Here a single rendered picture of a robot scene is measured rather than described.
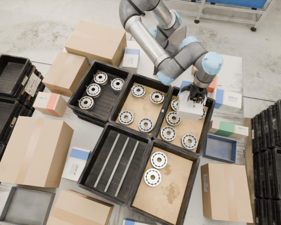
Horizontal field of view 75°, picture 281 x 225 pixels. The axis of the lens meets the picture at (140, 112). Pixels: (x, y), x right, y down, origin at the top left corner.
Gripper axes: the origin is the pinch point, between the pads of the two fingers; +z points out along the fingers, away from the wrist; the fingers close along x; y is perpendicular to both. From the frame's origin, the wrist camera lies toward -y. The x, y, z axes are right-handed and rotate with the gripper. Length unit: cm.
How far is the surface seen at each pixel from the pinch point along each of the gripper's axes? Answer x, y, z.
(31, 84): -146, -24, 70
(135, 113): -31.1, 3.5, 27.8
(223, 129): 29.0, 3.0, 29.0
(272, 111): 85, -36, 62
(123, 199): -27, 58, 28
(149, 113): -22.0, 1.4, 27.9
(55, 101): -88, 6, 26
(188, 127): 5.7, 6.6, 27.9
